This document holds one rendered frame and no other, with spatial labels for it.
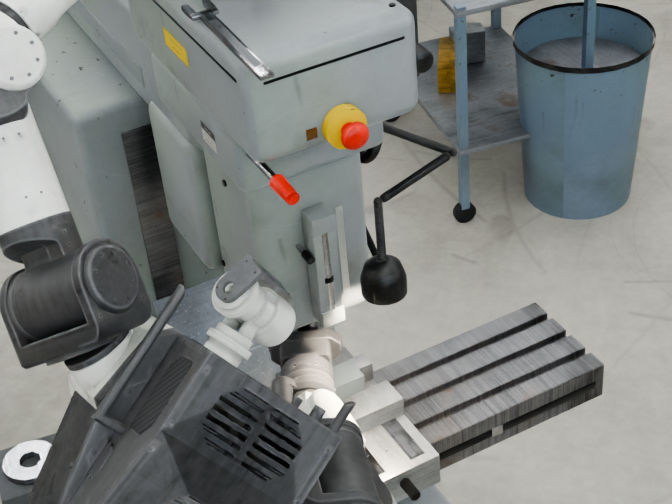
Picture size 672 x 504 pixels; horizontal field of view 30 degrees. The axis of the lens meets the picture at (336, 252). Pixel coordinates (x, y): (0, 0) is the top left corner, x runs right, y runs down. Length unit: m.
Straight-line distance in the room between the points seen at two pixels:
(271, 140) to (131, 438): 0.46
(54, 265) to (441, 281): 2.86
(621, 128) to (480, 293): 0.73
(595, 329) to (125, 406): 2.72
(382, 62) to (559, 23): 2.90
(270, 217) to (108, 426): 0.55
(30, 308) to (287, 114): 0.42
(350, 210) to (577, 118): 2.36
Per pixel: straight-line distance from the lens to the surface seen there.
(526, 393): 2.43
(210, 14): 1.71
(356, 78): 1.68
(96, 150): 2.26
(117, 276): 1.46
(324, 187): 1.90
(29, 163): 1.49
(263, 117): 1.63
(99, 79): 2.32
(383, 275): 1.90
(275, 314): 1.60
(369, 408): 2.25
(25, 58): 1.49
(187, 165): 2.03
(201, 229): 2.10
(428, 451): 2.23
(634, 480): 3.60
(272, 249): 1.92
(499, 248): 4.37
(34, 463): 2.17
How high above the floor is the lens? 2.64
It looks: 37 degrees down
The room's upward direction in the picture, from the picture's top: 6 degrees counter-clockwise
